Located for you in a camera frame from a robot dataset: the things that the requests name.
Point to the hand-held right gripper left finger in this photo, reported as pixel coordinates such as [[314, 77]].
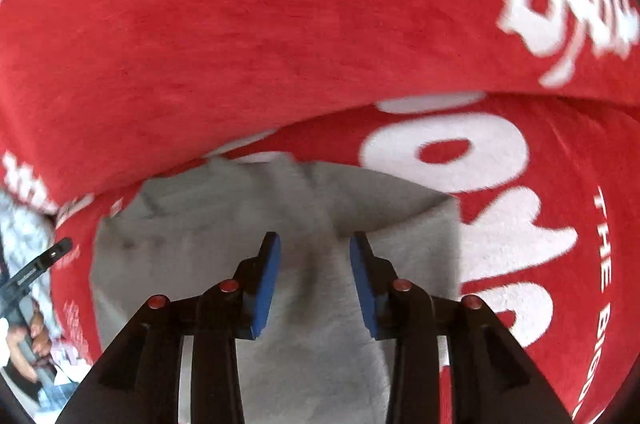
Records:
[[266, 289]]

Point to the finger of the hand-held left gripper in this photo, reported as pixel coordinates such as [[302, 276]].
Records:
[[37, 265]]

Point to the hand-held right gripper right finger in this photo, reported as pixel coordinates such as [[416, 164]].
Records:
[[364, 289]]

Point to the grey knitted sweater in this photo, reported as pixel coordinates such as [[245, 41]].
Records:
[[280, 204]]

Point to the person's left hand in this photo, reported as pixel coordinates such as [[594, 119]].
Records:
[[40, 329]]

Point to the floral patterned cloth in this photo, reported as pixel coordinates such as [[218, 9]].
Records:
[[22, 216]]

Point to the red printed sofa cover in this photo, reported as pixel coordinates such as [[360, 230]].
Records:
[[250, 29]]

